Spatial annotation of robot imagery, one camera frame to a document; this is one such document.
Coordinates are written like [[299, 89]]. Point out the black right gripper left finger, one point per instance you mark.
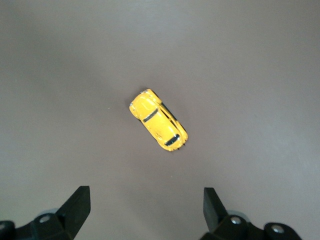
[[67, 215]]

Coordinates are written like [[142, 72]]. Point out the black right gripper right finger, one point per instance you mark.
[[225, 222]]

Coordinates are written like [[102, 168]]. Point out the yellow beetle toy car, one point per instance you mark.
[[158, 121]]

